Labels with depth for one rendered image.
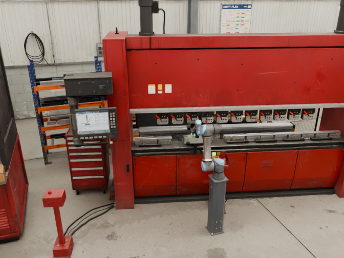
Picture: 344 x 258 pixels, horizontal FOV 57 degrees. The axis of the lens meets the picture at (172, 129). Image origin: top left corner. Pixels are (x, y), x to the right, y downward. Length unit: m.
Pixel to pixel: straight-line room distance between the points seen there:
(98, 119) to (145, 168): 1.12
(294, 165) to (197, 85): 1.82
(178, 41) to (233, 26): 5.26
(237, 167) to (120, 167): 1.61
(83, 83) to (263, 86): 2.26
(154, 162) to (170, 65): 1.31
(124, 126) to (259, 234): 2.16
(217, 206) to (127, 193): 1.27
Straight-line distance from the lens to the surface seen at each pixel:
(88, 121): 3.61
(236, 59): 4.11
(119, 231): 4.25
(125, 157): 4.15
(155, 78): 3.99
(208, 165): 3.62
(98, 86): 3.50
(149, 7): 3.95
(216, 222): 4.06
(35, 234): 4.48
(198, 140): 4.15
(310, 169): 4.99
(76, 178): 4.82
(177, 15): 8.42
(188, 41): 3.93
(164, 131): 4.52
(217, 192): 3.80
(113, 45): 3.72
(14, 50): 8.02
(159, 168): 4.35
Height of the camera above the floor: 2.73
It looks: 23 degrees down
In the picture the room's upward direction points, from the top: straight up
